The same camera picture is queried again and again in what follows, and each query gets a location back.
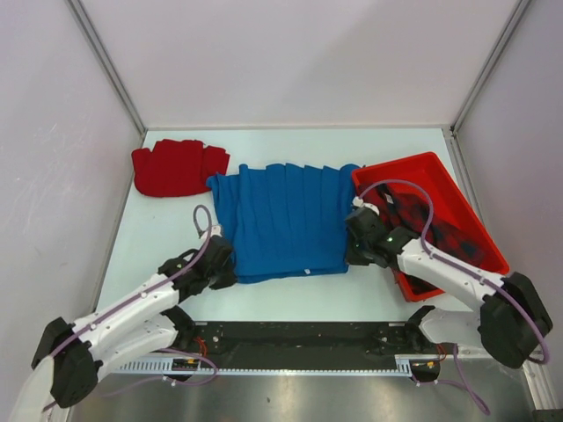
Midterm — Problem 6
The blue skirt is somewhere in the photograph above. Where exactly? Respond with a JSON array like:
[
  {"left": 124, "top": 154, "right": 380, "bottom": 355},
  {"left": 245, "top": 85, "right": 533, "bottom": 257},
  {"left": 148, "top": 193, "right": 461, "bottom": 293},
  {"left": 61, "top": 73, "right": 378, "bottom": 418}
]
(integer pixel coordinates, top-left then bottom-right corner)
[{"left": 207, "top": 164, "right": 357, "bottom": 284}]

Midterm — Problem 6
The red pleated skirt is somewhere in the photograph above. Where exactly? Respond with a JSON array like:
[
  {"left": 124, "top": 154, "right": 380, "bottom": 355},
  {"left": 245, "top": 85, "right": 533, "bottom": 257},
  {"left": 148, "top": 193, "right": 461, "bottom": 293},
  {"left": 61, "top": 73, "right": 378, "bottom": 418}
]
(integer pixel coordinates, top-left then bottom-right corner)
[{"left": 131, "top": 139, "right": 230, "bottom": 198}]

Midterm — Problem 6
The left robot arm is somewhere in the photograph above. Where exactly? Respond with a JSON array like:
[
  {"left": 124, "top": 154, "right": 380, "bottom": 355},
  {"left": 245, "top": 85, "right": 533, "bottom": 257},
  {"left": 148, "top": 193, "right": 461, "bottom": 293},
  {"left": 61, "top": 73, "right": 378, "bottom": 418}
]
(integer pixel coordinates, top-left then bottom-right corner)
[{"left": 32, "top": 235, "right": 237, "bottom": 408}]

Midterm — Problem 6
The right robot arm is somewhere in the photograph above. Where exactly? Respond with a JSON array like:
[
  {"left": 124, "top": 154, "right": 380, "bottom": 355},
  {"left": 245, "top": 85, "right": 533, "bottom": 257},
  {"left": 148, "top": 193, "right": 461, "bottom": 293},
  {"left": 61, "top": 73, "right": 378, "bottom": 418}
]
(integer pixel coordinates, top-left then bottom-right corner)
[{"left": 345, "top": 204, "right": 553, "bottom": 368}]

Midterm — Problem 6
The red black plaid skirt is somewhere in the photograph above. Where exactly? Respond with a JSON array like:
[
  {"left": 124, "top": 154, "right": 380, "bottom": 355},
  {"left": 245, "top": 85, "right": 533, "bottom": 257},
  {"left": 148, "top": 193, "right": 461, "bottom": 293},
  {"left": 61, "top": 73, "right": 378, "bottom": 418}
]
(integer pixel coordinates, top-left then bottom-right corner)
[{"left": 363, "top": 184, "right": 485, "bottom": 266}]

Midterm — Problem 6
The red plastic bin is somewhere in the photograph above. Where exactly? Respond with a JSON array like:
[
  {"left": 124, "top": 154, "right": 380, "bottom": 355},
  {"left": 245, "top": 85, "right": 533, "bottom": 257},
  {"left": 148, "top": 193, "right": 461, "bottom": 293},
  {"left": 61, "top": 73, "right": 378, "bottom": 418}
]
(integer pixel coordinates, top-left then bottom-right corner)
[{"left": 352, "top": 152, "right": 510, "bottom": 274}]

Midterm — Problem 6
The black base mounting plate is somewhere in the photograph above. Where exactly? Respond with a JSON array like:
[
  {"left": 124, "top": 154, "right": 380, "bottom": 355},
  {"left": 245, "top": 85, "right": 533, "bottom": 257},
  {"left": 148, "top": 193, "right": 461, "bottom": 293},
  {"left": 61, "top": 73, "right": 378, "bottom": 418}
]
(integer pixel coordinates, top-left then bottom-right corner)
[{"left": 173, "top": 322, "right": 438, "bottom": 368}]

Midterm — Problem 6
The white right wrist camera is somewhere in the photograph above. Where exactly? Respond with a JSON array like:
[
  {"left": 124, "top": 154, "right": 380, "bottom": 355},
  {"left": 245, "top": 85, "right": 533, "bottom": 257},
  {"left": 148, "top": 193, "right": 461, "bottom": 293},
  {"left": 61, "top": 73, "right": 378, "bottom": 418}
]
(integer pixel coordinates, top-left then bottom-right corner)
[{"left": 352, "top": 196, "right": 379, "bottom": 215}]

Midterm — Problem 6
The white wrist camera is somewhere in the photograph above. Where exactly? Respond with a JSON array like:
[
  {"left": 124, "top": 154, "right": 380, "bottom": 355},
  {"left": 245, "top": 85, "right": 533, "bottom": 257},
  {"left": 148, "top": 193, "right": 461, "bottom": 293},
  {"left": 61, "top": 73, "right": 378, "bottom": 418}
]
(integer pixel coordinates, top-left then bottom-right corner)
[
  {"left": 210, "top": 224, "right": 223, "bottom": 236},
  {"left": 352, "top": 196, "right": 379, "bottom": 215}
]

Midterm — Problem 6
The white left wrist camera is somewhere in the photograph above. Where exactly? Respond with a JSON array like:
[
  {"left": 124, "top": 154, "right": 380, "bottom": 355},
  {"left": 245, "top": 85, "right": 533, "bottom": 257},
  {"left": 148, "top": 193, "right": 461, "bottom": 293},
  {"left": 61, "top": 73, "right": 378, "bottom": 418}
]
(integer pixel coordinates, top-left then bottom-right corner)
[{"left": 210, "top": 224, "right": 223, "bottom": 236}]

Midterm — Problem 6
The aluminium frame rail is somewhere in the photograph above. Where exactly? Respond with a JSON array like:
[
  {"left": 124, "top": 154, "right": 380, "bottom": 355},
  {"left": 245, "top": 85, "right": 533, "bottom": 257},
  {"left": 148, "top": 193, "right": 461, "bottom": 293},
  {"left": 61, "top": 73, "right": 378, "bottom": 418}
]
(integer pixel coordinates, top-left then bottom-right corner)
[{"left": 522, "top": 359, "right": 562, "bottom": 411}]

